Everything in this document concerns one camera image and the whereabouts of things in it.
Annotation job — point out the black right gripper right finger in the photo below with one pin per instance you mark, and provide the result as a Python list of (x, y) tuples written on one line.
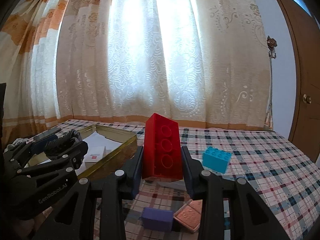
[(250, 217)]

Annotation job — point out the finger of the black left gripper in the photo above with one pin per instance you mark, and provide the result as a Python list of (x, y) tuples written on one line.
[(14, 161), (64, 157)]

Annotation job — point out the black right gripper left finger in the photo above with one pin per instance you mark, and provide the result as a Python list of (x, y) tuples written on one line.
[(73, 217)]

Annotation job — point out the white cardboard box red label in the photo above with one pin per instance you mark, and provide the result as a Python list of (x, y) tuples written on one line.
[(94, 155)]

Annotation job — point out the red toy building block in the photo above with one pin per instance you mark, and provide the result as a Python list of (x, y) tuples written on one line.
[(162, 158)]

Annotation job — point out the grey knitted cloth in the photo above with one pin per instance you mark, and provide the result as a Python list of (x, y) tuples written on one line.
[(15, 143)]

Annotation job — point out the white paper tray liner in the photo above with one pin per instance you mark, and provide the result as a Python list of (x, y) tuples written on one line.
[(74, 137)]

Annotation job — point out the black smartphone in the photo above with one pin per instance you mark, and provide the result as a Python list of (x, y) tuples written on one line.
[(47, 133)]

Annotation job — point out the gold metal tin tray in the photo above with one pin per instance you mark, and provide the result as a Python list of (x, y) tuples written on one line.
[(117, 158)]

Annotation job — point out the plaid tablecloth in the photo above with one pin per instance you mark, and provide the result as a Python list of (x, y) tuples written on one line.
[(283, 176)]

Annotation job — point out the copper embossed flat box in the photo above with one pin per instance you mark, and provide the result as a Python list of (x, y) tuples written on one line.
[(189, 215)]

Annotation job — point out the blue toy building block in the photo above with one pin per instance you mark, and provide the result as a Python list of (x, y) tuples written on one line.
[(216, 160)]

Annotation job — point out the purple rectangular block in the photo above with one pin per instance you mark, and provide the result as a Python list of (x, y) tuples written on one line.
[(157, 220)]

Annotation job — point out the brown wooden door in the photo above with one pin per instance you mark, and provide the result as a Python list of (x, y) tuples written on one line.
[(304, 33)]

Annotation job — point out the brass door knob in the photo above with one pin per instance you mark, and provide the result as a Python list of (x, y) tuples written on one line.
[(307, 99)]

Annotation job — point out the beige lace curtain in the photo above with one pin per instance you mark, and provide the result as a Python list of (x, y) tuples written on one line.
[(202, 63)]

